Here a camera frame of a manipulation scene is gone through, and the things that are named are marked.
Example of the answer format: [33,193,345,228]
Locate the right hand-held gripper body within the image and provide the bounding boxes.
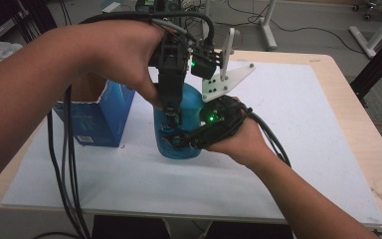
[188,63,257,150]

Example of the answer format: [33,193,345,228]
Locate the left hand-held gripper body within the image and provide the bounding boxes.
[148,27,241,84]

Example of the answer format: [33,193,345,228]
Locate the blue plastic bottle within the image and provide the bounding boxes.
[153,83,204,160]

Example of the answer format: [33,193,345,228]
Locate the blue cardboard box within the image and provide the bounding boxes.
[53,74,137,148]

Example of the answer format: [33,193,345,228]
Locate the person's right hand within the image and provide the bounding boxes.
[207,96,272,168]

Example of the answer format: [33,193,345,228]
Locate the person's left hand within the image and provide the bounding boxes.
[79,19,168,108]

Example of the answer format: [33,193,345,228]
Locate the white mat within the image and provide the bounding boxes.
[0,59,382,227]

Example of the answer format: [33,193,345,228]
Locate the white metal stand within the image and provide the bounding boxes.
[348,5,382,60]
[258,0,279,52]

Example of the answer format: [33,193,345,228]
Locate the wheeled cart base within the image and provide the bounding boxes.
[351,0,382,22]

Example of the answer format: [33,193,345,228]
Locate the grey cable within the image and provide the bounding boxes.
[151,18,197,43]

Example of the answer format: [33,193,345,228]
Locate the black floor cable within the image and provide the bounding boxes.
[227,0,367,55]

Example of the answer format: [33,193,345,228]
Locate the thin black cable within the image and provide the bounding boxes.
[45,109,84,239]

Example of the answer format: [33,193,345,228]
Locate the black metal frame post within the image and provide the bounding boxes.
[348,31,382,101]

